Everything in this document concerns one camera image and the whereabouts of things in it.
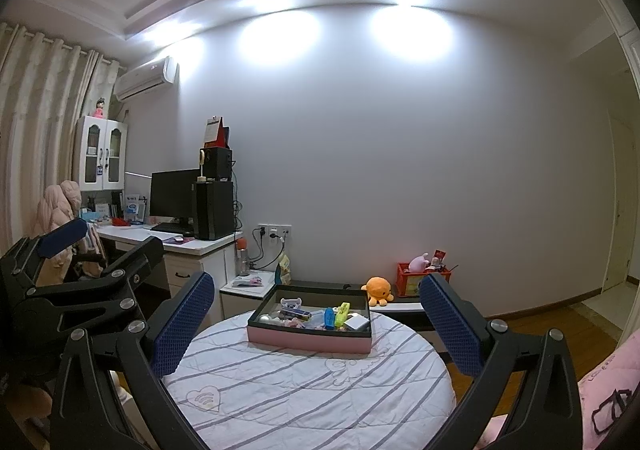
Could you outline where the black monitor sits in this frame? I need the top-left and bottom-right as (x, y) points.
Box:
(150, 169), (201, 226)

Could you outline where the black desk chair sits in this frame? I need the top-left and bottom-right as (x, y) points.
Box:
(75, 250), (113, 281)

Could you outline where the black keyboard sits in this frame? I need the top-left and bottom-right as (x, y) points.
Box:
(150, 222), (193, 236)

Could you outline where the pink blanket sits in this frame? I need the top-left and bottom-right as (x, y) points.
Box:
(475, 330), (640, 450)

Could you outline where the red toy crate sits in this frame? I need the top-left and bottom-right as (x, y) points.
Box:
(396, 262), (451, 300)

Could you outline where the orange plush octopus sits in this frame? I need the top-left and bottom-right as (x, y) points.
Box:
(362, 276), (396, 307)

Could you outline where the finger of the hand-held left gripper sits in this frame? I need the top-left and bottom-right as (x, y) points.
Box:
(0, 217), (89, 301)
(22, 236), (166, 326)

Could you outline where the blue white package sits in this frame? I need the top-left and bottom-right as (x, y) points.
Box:
(124, 194), (148, 223)

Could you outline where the white door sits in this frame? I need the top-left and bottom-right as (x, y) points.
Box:
(602, 110), (640, 291)

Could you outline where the white nightstand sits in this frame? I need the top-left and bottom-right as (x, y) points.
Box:
(220, 271), (278, 326)

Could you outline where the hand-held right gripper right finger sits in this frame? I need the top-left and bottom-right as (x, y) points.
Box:
(419, 271), (583, 450)

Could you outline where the striped white quilt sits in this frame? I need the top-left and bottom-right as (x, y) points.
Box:
(162, 312), (456, 450)

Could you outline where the pink storage box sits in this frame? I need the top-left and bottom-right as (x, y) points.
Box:
(246, 285), (373, 356)

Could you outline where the low dark side table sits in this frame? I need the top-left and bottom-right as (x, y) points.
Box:
(372, 297), (436, 331)

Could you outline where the yellow snack bag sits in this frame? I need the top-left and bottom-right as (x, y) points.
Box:
(274, 254), (292, 286)

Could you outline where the beige curtain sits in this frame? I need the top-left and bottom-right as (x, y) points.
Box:
(0, 20), (121, 251)

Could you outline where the red desk calendar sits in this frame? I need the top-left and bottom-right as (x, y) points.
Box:
(202, 116), (232, 149)

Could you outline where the black speaker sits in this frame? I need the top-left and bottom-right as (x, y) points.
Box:
(202, 146), (234, 182)

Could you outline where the pink puffer jacket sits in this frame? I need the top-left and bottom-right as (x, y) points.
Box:
(30, 181), (83, 281)

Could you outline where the white air conditioner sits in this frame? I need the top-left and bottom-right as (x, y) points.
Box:
(114, 56), (180, 101)

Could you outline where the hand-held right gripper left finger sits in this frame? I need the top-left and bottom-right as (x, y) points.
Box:
(50, 270), (216, 450)

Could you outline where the white desk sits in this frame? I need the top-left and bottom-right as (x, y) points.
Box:
(95, 224), (244, 301)

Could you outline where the black computer tower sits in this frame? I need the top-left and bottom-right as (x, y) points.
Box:
(192, 180), (236, 242)

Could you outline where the white glass-door cabinet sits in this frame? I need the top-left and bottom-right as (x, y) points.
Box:
(74, 116), (129, 193)

